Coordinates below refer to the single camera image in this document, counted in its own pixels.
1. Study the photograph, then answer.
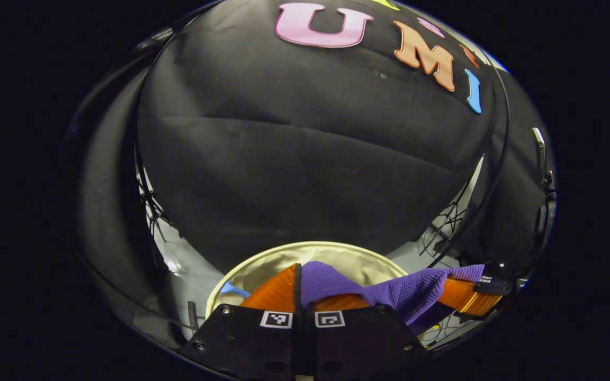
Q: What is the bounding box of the cream laundry hamper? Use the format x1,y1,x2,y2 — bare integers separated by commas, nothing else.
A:
204,241,443,350

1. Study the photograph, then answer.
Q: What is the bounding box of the black cable bundle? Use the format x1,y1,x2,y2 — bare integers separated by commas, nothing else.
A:
421,198,470,255
136,175,178,241

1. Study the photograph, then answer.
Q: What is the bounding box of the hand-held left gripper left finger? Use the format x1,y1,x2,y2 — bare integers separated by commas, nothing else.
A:
180,262,307,380

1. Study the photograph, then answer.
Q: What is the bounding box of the purple knit sweater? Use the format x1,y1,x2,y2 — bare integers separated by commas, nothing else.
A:
300,261,486,335

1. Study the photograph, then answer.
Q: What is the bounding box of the black clothes rack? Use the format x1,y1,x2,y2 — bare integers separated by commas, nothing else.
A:
134,21,511,265

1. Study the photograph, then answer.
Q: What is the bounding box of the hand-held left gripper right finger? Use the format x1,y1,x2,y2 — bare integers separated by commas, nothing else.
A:
307,294,426,381

